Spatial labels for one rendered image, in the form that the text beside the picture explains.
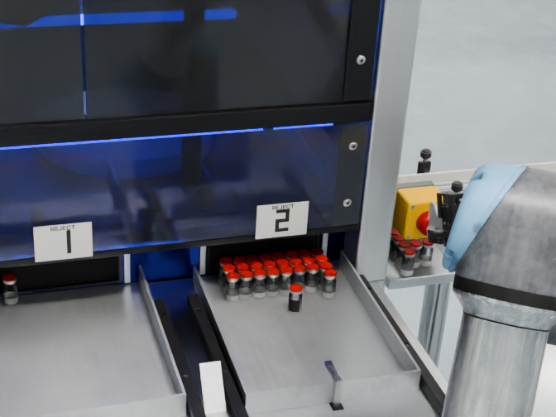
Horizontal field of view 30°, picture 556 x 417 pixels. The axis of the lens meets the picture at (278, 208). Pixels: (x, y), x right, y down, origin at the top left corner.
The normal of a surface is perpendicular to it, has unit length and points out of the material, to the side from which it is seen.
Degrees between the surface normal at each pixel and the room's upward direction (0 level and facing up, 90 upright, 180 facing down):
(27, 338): 0
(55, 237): 90
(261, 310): 0
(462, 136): 0
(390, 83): 90
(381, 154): 90
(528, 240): 64
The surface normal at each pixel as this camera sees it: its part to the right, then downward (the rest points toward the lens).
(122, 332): 0.06, -0.87
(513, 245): -0.31, -0.03
